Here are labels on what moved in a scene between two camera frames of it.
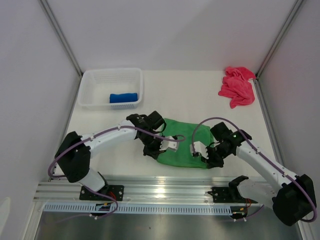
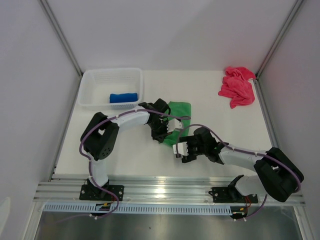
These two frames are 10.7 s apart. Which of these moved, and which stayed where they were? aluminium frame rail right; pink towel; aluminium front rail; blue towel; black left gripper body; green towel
Moved: black left gripper body; green towel
Stayed: aluminium frame rail right; aluminium front rail; blue towel; pink towel
